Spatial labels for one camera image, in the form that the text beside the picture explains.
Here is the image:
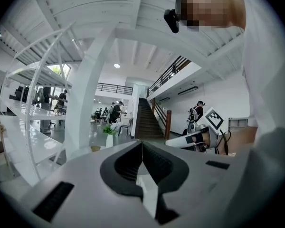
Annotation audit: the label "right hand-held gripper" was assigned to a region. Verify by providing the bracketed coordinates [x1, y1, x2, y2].
[165, 107, 230, 155]

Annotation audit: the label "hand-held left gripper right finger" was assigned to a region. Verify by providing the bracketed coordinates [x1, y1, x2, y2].
[142, 141, 251, 228]

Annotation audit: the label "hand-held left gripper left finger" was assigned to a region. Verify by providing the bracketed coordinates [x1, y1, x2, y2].
[13, 141, 158, 228]

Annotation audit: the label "person's right hand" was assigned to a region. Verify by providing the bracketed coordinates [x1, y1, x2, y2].
[194, 131, 211, 153]

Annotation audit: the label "dark wooden staircase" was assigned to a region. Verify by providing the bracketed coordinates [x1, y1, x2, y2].
[134, 97, 172, 142]

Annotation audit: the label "black chair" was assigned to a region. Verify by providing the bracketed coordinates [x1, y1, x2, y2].
[118, 117, 134, 137]

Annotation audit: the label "white vase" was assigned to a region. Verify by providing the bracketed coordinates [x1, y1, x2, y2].
[105, 133, 114, 148]

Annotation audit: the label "white cubby shelf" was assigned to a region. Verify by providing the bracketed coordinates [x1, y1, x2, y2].
[228, 117, 249, 128]

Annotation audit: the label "white and green flowers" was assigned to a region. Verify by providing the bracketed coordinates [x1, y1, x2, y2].
[102, 122, 121, 136]

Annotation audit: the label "black balcony railing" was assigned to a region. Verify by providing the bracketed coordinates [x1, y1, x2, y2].
[146, 55, 192, 97]

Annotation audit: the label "person's grey trousers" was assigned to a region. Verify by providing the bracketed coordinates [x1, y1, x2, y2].
[224, 126, 285, 228]

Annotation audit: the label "black mezzanine railing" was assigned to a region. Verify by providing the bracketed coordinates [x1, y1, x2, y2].
[96, 82, 134, 96]

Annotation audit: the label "white metal shelf rack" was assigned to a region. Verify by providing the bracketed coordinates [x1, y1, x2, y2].
[0, 21, 74, 187]

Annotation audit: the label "white structural pillar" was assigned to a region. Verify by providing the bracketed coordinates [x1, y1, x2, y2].
[64, 27, 118, 162]

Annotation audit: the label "person's head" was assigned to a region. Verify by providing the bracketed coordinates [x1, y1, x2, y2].
[176, 0, 247, 29]

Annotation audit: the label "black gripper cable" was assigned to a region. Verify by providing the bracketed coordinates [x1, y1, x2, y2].
[218, 130, 231, 155]

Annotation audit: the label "black head-mounted camera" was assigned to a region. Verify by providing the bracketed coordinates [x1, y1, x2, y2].
[163, 8, 181, 34]

